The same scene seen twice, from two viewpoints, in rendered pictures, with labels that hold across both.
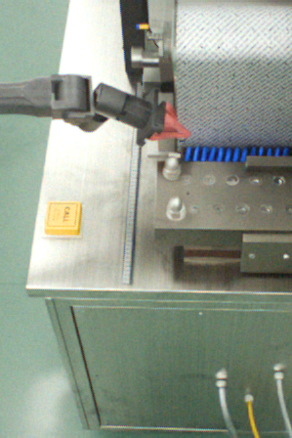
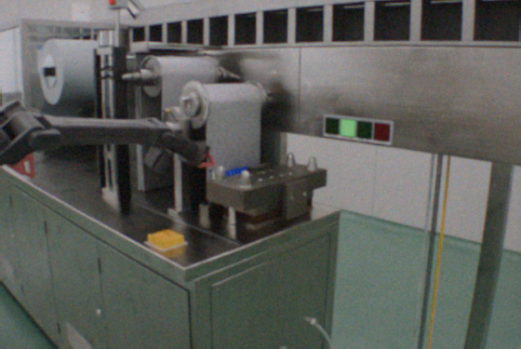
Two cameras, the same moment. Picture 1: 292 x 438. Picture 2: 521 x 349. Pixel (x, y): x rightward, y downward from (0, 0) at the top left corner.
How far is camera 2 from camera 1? 129 cm
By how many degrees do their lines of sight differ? 61
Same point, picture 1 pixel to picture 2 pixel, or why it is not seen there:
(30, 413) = not seen: outside the picture
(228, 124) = (231, 152)
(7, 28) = not seen: outside the picture
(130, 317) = (244, 285)
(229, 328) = (291, 275)
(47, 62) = not seen: outside the picture
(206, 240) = (267, 196)
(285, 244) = (303, 183)
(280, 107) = (251, 133)
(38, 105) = (150, 127)
